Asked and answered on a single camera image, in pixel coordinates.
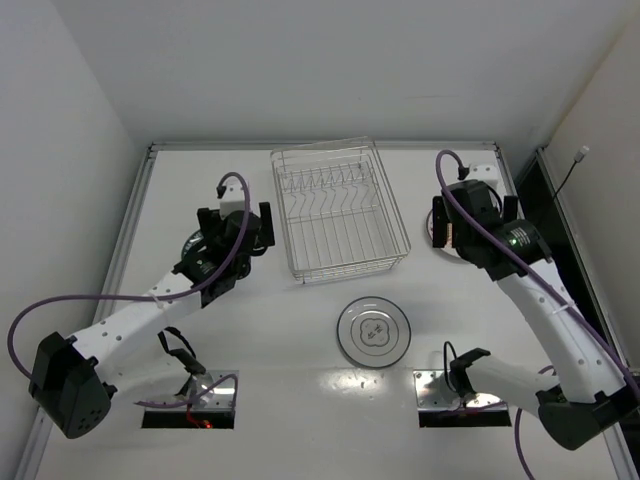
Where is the black rimmed white plate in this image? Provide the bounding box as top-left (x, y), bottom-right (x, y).
top-left (336, 296), bottom-right (412, 369)

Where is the orange sunburst plate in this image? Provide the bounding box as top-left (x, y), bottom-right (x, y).
top-left (425, 210), bottom-right (465, 263)

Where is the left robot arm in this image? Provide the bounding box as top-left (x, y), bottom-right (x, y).
top-left (29, 202), bottom-right (275, 439)

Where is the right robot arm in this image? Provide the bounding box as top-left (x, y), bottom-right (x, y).
top-left (432, 180), bottom-right (639, 450)

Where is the green rimmed plate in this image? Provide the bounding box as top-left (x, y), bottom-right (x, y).
top-left (181, 230), bottom-right (206, 260)

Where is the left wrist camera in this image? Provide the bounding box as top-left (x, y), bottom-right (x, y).
top-left (216, 181), bottom-right (246, 219)

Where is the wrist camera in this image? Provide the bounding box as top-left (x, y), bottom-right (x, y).
top-left (216, 181), bottom-right (246, 219)
top-left (458, 163), bottom-right (501, 189)

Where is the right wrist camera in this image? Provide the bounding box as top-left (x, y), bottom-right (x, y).
top-left (458, 163), bottom-right (501, 189)

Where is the wire dish rack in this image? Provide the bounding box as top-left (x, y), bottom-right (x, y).
top-left (270, 137), bottom-right (411, 284)

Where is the black wall cable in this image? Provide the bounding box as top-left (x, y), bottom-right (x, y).
top-left (553, 145), bottom-right (591, 200)

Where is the right black base cable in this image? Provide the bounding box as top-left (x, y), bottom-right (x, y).
top-left (442, 340), bottom-right (466, 401)

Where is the black base cable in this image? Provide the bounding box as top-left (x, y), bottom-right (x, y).
top-left (157, 327), bottom-right (207, 376)
top-left (442, 340), bottom-right (466, 401)

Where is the left black base cable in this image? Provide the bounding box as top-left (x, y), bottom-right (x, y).
top-left (157, 327), bottom-right (207, 376)

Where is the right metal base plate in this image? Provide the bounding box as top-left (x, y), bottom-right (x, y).
top-left (413, 370), bottom-right (508, 414)

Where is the metal base plate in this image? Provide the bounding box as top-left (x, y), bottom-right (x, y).
top-left (136, 370), bottom-right (239, 413)
top-left (413, 370), bottom-right (508, 414)

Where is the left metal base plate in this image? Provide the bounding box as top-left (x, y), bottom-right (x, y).
top-left (136, 370), bottom-right (239, 413)

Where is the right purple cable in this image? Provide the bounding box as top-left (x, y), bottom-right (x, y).
top-left (435, 149), bottom-right (640, 480)

